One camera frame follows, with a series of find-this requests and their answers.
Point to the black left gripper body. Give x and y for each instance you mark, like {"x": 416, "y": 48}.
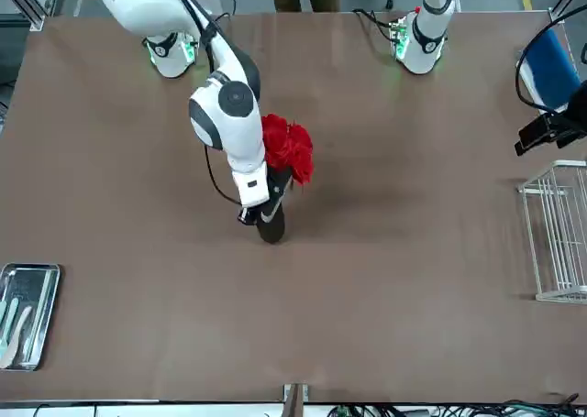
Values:
{"x": 573, "y": 126}

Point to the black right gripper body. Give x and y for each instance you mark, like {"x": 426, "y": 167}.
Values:
{"x": 273, "y": 211}

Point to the black cylindrical vase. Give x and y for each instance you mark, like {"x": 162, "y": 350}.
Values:
{"x": 273, "y": 231}

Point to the red flower bouquet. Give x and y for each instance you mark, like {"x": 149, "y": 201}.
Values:
{"x": 293, "y": 151}

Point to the green board on arm foot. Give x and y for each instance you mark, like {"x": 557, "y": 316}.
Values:
{"x": 398, "y": 32}

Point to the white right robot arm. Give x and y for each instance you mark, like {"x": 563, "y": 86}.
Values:
{"x": 238, "y": 133}

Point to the small green circuit board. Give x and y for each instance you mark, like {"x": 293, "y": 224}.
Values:
{"x": 340, "y": 411}

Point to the thin metal chopstick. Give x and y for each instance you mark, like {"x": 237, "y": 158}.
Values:
{"x": 42, "y": 316}
{"x": 36, "y": 316}

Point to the silver metal tray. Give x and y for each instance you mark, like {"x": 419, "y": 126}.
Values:
{"x": 23, "y": 282}

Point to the pale green plastic utensil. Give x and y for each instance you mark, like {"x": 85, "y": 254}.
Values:
{"x": 13, "y": 311}

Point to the cream plastic spoon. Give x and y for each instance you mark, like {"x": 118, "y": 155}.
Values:
{"x": 18, "y": 330}

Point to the aluminium frame post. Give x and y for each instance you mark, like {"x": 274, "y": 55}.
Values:
{"x": 288, "y": 398}
{"x": 36, "y": 23}
{"x": 566, "y": 4}

